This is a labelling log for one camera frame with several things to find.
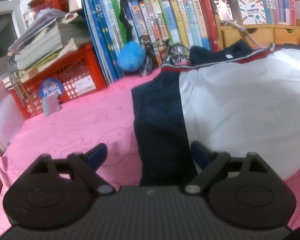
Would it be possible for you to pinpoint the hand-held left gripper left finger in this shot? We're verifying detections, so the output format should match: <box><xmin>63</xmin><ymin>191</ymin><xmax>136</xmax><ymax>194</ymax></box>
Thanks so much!
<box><xmin>27</xmin><ymin>142</ymin><xmax>116</xmax><ymax>195</ymax></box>

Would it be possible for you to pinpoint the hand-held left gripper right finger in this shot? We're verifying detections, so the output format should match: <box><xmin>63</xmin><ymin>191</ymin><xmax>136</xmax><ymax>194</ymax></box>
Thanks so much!
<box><xmin>182</xmin><ymin>141</ymin><xmax>272</xmax><ymax>195</ymax></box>

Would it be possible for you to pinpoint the white navy jacket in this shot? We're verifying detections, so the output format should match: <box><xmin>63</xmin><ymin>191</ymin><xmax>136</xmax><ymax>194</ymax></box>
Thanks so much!
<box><xmin>131</xmin><ymin>41</ymin><xmax>300</xmax><ymax>187</ymax></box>

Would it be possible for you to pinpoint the pink rabbit print blanket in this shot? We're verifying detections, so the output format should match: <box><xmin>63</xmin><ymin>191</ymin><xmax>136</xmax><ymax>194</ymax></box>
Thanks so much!
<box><xmin>0</xmin><ymin>66</ymin><xmax>300</xmax><ymax>240</ymax></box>

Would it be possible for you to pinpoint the grey stone block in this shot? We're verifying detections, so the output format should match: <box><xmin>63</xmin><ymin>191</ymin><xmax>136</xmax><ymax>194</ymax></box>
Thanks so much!
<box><xmin>42</xmin><ymin>91</ymin><xmax>62</xmax><ymax>117</ymax></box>

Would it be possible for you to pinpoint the round blue badge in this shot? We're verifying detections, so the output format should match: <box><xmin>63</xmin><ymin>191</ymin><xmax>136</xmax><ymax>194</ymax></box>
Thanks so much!
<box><xmin>39</xmin><ymin>79</ymin><xmax>64</xmax><ymax>100</ymax></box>

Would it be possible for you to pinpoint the red plastic crate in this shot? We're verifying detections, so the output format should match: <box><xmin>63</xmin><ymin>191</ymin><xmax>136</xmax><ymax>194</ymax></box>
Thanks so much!
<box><xmin>9</xmin><ymin>42</ymin><xmax>109</xmax><ymax>119</ymax></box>

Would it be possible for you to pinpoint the white paper bag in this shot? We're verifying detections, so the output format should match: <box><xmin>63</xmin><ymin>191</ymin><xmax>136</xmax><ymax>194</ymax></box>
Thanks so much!
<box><xmin>0</xmin><ymin>80</ymin><xmax>25</xmax><ymax>143</ymax></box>

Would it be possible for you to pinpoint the model bicycle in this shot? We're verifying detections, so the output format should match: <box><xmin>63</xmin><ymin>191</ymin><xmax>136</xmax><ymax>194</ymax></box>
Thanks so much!
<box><xmin>139</xmin><ymin>36</ymin><xmax>190</xmax><ymax>77</ymax></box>

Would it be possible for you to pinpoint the blue plush ball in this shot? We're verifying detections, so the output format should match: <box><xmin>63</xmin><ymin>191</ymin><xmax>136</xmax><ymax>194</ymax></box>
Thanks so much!
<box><xmin>117</xmin><ymin>42</ymin><xmax>146</xmax><ymax>71</ymax></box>

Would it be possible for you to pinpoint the stack of paper booklets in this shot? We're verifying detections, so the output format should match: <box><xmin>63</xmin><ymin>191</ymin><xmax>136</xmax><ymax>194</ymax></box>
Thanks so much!
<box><xmin>7</xmin><ymin>7</ymin><xmax>92</xmax><ymax>83</ymax></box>

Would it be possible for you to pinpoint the row of colourful children's books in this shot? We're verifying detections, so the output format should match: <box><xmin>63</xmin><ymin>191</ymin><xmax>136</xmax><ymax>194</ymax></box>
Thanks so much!
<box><xmin>82</xmin><ymin>0</ymin><xmax>220</xmax><ymax>84</ymax></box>

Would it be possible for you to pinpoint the wooden drawer organizer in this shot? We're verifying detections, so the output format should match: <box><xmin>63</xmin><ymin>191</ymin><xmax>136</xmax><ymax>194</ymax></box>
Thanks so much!
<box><xmin>215</xmin><ymin>15</ymin><xmax>300</xmax><ymax>52</ymax></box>

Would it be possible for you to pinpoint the white printed cardboard box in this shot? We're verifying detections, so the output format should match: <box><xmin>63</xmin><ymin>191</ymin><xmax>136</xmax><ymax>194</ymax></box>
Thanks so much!
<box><xmin>232</xmin><ymin>0</ymin><xmax>267</xmax><ymax>25</ymax></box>

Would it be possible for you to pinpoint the smartphone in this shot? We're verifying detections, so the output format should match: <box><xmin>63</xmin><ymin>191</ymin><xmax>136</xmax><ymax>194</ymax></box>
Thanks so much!
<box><xmin>205</xmin><ymin>0</ymin><xmax>234</xmax><ymax>23</ymax></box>

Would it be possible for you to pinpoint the row of pastel books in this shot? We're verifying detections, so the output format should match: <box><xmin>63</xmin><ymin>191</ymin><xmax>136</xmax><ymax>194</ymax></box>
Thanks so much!
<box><xmin>255</xmin><ymin>0</ymin><xmax>297</xmax><ymax>25</ymax></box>

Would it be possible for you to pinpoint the black strap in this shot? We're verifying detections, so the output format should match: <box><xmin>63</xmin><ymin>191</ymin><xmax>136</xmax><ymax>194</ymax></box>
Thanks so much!
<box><xmin>118</xmin><ymin>0</ymin><xmax>133</xmax><ymax>44</ymax></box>

